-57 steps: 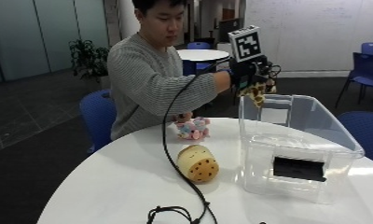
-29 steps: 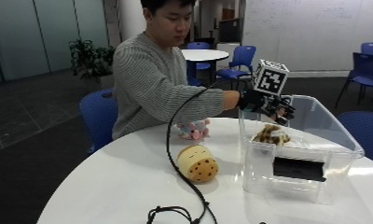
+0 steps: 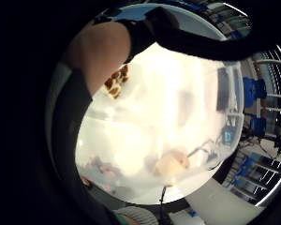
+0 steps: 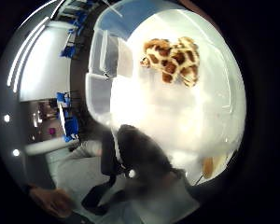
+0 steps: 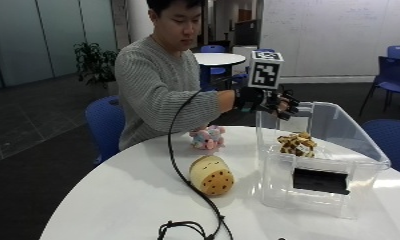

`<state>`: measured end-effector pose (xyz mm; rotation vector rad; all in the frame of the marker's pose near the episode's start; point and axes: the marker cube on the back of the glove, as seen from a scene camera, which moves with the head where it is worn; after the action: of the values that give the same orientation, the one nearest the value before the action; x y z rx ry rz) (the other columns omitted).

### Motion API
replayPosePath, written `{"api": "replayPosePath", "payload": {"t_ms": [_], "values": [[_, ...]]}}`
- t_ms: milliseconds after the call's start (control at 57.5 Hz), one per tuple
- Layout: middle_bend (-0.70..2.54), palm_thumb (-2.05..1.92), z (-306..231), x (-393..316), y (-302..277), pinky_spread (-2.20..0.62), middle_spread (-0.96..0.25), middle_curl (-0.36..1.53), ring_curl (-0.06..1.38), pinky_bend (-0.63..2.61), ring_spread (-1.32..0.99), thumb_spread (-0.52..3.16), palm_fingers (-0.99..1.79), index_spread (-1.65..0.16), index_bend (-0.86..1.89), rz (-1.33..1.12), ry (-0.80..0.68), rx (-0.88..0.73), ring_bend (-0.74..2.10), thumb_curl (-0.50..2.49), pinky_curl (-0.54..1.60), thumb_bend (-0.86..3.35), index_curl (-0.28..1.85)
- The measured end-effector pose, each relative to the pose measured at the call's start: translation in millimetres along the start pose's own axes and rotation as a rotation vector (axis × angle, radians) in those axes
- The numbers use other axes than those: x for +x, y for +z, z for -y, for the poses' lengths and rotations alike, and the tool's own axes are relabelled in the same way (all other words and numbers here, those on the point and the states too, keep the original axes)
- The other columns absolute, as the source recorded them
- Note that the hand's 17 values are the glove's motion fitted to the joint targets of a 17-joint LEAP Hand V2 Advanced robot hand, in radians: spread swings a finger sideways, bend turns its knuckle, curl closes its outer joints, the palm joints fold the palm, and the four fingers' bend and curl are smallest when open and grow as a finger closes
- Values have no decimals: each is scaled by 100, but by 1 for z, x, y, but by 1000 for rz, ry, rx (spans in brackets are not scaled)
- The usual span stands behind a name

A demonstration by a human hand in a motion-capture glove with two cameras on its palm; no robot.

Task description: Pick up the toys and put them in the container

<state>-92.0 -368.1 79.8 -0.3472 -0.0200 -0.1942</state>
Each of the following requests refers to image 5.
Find green potted plant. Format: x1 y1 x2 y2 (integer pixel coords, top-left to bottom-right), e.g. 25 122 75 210
72 41 120 97

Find the person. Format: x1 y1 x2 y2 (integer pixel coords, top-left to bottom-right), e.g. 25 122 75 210
113 0 237 152

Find white marker cube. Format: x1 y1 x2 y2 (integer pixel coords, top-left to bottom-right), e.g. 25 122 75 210
246 50 285 90

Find yellow cylindrical plush toy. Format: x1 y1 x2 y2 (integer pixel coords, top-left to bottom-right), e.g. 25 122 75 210
188 154 236 197

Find dark cabinet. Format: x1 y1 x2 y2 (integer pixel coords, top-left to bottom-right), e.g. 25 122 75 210
233 19 260 47

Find round white table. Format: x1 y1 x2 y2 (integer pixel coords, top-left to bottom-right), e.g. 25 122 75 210
192 52 248 90

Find white cabinet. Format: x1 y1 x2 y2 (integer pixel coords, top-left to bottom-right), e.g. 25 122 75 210
230 44 260 67

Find black label on bin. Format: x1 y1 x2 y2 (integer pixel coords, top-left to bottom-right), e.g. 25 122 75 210
290 167 352 196

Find giraffe plush toy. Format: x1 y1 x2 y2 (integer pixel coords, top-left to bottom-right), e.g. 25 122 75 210
276 131 320 159

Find pink and blue plush toy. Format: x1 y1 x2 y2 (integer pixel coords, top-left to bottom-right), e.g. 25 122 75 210
188 124 228 151

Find clear plastic storage bin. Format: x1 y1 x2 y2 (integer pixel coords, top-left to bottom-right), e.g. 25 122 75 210
254 101 393 220

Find black cable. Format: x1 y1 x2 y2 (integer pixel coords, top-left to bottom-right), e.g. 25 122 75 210
156 89 236 240

